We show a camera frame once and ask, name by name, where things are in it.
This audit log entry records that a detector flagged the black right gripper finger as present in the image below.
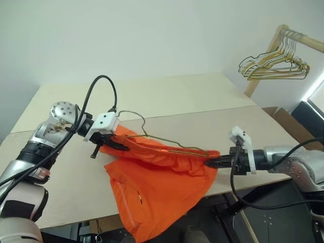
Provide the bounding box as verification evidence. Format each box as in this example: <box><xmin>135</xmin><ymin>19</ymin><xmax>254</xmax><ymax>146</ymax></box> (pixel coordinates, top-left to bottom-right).
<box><xmin>204</xmin><ymin>161</ymin><xmax>231</xmax><ymax>170</ymax></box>
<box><xmin>207</xmin><ymin>155</ymin><xmax>231</xmax><ymax>163</ymax></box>

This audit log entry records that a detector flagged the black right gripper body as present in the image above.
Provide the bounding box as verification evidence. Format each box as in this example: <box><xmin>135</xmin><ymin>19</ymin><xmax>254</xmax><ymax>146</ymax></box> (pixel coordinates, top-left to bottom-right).
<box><xmin>228</xmin><ymin>146</ymin><xmax>251</xmax><ymax>177</ymax></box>

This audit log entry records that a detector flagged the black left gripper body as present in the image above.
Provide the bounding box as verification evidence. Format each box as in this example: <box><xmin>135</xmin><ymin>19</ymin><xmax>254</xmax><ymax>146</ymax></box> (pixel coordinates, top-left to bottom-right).
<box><xmin>89</xmin><ymin>131</ymin><xmax>114</xmax><ymax>159</ymax></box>

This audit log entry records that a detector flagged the olive wire hanger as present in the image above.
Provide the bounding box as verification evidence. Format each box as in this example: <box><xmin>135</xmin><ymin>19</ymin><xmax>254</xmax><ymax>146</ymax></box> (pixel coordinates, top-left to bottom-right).
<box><xmin>117</xmin><ymin>109</ymin><xmax>216</xmax><ymax>159</ymax></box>

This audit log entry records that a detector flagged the orange garment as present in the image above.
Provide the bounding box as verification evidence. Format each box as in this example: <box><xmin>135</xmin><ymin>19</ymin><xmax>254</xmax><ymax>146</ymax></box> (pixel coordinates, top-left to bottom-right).
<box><xmin>98</xmin><ymin>125</ymin><xmax>221</xmax><ymax>243</ymax></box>

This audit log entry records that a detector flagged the brown cardboard box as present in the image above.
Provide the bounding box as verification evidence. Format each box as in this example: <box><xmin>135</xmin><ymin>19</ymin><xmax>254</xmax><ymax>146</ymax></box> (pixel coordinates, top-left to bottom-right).
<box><xmin>261</xmin><ymin>106</ymin><xmax>308</xmax><ymax>150</ymax></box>

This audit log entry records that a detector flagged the light wooden slat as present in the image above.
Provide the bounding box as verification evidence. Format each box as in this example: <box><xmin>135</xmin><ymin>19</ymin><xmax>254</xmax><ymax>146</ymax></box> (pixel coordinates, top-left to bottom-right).
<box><xmin>238</xmin><ymin>209</ymin><xmax>259</xmax><ymax>243</ymax></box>

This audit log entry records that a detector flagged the wooden clothes rack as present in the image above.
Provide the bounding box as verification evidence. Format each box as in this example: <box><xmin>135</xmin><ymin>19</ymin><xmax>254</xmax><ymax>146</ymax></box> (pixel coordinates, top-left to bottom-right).
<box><xmin>244</xmin><ymin>24</ymin><xmax>324</xmax><ymax>97</ymax></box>

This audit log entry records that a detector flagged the black case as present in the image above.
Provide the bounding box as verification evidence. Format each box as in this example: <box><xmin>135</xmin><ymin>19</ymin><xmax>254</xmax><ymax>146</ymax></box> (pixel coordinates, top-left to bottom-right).
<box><xmin>290</xmin><ymin>100</ymin><xmax>324</xmax><ymax>143</ymax></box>

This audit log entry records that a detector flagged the brown panel under table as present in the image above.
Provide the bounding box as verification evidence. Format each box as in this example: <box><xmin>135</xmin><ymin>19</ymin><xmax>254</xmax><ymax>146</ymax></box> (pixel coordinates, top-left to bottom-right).
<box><xmin>95</xmin><ymin>214</ymin><xmax>125</xmax><ymax>233</ymax></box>

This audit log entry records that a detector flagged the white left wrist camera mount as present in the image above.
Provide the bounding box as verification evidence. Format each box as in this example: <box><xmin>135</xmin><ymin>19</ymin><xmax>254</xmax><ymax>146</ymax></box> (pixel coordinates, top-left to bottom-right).
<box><xmin>83</xmin><ymin>112</ymin><xmax>120</xmax><ymax>143</ymax></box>

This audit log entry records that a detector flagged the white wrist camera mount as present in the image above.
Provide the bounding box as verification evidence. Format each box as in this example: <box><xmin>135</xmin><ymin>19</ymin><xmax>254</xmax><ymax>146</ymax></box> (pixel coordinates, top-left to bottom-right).
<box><xmin>83</xmin><ymin>112</ymin><xmax>120</xmax><ymax>143</ymax></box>
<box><xmin>227</xmin><ymin>125</ymin><xmax>257</xmax><ymax>176</ymax></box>

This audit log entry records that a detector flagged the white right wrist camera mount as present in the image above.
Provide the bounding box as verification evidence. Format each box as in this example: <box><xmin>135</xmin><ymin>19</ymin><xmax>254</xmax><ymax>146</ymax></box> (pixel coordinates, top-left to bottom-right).
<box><xmin>227</xmin><ymin>125</ymin><xmax>257</xmax><ymax>176</ymax></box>

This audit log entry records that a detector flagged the black left wrist camera cable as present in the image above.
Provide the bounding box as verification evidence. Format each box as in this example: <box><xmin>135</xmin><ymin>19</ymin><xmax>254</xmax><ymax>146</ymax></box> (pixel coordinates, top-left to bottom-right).
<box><xmin>0</xmin><ymin>74</ymin><xmax>119</xmax><ymax>188</ymax></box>

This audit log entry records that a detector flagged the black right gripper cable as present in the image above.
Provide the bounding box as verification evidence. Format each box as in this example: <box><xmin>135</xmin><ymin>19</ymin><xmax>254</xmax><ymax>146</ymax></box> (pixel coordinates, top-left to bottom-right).
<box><xmin>265</xmin><ymin>137</ymin><xmax>324</xmax><ymax>173</ymax></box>

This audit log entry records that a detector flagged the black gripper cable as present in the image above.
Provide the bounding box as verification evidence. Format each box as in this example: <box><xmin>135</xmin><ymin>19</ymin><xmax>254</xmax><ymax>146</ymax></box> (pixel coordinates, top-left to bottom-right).
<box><xmin>0</xmin><ymin>103</ymin><xmax>79</xmax><ymax>203</ymax></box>
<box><xmin>265</xmin><ymin>137</ymin><xmax>324</xmax><ymax>173</ymax></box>

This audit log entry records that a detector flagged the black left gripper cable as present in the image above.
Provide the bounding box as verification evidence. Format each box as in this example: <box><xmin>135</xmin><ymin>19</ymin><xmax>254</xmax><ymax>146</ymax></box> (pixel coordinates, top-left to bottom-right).
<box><xmin>0</xmin><ymin>103</ymin><xmax>79</xmax><ymax>203</ymax></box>

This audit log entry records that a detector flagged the gold wire hanger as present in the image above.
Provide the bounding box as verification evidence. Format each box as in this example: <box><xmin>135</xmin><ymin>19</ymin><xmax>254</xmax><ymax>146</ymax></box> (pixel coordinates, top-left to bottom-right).
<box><xmin>241</xmin><ymin>31</ymin><xmax>308</xmax><ymax>76</ymax></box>
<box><xmin>247</xmin><ymin>32</ymin><xmax>311</xmax><ymax>82</ymax></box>

